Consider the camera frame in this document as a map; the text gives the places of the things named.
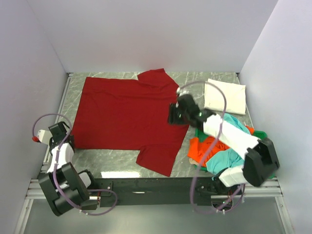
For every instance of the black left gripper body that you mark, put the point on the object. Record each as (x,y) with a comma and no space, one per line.
(51,142)

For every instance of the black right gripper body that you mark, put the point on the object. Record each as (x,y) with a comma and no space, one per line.
(185,115)

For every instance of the red t shirt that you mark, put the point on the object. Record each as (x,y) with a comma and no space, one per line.
(131,114)

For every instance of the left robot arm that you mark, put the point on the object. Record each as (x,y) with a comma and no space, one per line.
(73,184)

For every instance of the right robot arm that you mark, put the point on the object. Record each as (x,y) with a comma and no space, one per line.
(259,155)

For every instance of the orange t shirt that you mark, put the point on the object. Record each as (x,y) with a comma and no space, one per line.
(198,148)

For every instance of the folded white t shirt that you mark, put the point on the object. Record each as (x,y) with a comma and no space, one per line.
(235,95)

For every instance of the teal t shirt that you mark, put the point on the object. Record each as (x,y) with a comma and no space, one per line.
(221,156)

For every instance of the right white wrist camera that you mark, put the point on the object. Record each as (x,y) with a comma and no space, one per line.
(180,92)

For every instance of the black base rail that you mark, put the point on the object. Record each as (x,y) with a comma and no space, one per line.
(163,191)

